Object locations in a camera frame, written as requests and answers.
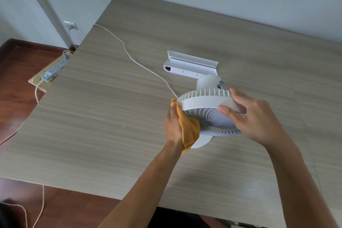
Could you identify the person's right hand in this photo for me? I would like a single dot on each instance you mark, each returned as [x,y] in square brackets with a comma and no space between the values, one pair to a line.
[259,121]

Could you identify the person's left hand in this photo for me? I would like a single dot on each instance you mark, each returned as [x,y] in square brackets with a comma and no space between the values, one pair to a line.
[173,126]

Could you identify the orange microfiber cloth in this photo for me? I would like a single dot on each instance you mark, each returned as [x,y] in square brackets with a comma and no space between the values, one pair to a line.
[191,131]

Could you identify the white fan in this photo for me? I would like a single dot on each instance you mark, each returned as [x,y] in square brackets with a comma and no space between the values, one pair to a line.
[205,99]

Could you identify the person's left forearm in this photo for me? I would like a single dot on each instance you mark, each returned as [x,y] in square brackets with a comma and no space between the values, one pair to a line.
[144,187]

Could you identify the person's right forearm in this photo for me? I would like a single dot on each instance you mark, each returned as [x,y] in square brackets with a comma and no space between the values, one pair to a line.
[299,182]

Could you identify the person's dark shorts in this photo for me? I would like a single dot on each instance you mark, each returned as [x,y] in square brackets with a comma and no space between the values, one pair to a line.
[176,218]

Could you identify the white desk socket tray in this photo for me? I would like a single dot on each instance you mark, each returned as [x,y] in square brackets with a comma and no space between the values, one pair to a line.
[187,70]

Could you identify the white power strip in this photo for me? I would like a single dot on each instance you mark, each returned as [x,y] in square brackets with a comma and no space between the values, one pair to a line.
[56,68]

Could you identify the light wooden board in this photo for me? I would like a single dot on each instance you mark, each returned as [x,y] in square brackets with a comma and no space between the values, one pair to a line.
[37,82]

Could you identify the white wall socket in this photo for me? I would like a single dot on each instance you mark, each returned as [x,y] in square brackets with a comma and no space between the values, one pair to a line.
[70,25]

